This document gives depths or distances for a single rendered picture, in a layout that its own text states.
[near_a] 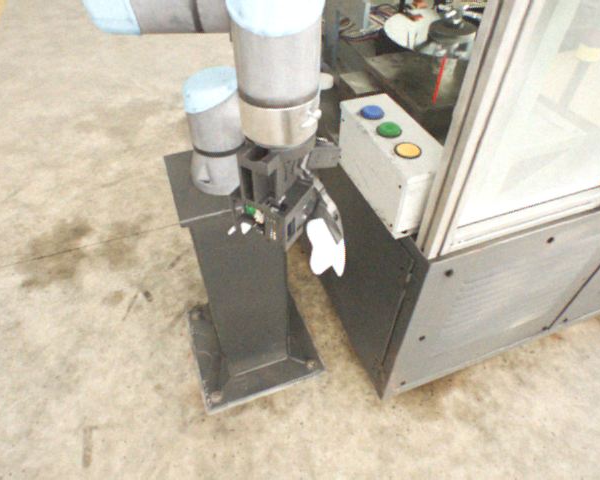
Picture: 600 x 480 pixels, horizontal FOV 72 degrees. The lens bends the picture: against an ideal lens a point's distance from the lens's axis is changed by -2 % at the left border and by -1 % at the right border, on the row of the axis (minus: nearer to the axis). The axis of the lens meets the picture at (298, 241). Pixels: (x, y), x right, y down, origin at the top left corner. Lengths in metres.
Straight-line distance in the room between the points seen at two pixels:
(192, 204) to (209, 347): 0.74
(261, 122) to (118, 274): 1.53
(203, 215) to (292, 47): 0.58
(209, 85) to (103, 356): 1.11
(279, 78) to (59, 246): 1.81
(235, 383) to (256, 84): 1.20
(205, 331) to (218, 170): 0.82
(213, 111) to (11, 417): 1.22
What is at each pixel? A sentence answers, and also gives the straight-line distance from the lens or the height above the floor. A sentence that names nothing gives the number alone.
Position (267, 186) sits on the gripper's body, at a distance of 0.44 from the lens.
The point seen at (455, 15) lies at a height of 0.99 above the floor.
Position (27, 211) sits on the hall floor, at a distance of 2.36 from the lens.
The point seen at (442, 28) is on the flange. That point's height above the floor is 0.96.
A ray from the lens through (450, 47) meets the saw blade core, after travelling 1.10.
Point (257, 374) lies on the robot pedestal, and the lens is 1.47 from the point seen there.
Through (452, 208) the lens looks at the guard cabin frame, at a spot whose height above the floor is 0.87.
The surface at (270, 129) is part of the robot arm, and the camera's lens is 0.39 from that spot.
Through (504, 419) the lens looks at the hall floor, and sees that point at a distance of 1.56.
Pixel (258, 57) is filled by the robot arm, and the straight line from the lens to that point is 0.36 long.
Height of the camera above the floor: 1.33
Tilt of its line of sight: 47 degrees down
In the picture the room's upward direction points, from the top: straight up
